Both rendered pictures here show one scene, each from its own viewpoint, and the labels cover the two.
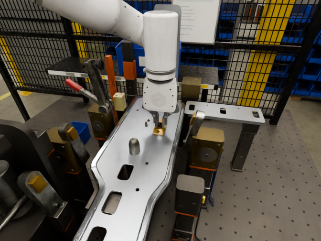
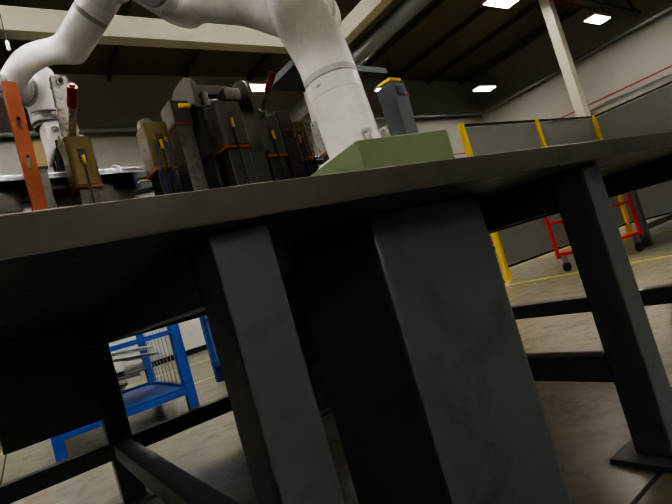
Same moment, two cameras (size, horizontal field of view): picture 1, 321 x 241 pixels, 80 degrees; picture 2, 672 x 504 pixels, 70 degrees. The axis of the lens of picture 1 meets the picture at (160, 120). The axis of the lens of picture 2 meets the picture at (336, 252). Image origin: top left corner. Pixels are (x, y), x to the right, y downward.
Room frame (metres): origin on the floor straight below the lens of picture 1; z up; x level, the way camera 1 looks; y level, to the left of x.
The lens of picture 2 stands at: (1.09, 1.30, 0.57)
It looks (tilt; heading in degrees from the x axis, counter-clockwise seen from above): 3 degrees up; 219
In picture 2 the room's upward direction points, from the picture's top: 16 degrees counter-clockwise
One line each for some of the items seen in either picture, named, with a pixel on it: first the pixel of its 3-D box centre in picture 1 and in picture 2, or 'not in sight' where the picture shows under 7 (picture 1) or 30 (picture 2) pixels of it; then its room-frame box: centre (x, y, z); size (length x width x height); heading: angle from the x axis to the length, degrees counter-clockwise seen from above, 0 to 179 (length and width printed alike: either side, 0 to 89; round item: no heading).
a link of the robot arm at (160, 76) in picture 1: (159, 71); (48, 121); (0.52, 0.00, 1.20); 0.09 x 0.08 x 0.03; 78
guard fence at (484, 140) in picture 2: not in sight; (556, 185); (-6.17, -0.35, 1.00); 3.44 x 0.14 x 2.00; 164
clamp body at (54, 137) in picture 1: (73, 178); (171, 196); (0.40, 0.29, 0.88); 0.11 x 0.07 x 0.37; 78
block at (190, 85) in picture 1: (188, 115); not in sight; (0.77, -0.14, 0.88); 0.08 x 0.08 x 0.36; 78
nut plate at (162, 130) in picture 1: (160, 125); not in sight; (0.52, 0.00, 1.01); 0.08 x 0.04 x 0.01; 168
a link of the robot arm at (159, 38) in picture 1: (160, 40); (40, 93); (0.52, 0.00, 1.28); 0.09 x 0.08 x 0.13; 20
